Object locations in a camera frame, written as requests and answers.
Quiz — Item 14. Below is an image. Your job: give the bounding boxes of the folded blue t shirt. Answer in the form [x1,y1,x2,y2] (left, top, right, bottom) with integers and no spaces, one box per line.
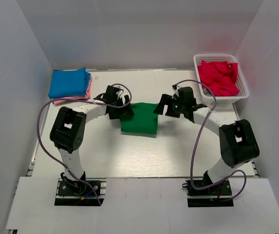
[48,67,91,99]

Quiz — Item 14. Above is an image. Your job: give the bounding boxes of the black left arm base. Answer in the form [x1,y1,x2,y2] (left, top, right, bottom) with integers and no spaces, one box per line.
[54,178,107,207]

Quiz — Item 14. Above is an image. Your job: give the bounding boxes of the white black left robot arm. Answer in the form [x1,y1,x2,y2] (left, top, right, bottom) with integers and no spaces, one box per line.
[50,84,134,195]

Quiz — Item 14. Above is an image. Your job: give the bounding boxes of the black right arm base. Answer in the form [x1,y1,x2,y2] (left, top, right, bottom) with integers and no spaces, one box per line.
[182,180,234,208]

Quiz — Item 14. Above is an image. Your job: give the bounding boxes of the folded pink t shirt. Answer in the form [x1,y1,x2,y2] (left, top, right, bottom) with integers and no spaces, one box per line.
[53,76,93,105]

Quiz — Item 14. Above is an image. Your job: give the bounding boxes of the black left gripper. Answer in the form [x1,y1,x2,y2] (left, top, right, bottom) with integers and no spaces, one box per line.
[109,95,134,120]

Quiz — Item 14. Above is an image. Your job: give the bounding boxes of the crumpled red t shirt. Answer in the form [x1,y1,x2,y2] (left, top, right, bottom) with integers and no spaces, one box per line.
[197,60,239,97]

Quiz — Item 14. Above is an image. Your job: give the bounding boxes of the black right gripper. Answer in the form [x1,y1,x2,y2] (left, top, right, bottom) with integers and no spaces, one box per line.
[154,94,186,118]

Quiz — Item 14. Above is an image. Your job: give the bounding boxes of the green t shirt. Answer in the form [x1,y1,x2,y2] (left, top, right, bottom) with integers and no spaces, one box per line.
[120,102,158,135]

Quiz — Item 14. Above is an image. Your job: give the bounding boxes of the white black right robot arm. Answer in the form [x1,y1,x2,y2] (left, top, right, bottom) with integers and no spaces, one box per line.
[153,87,260,195]

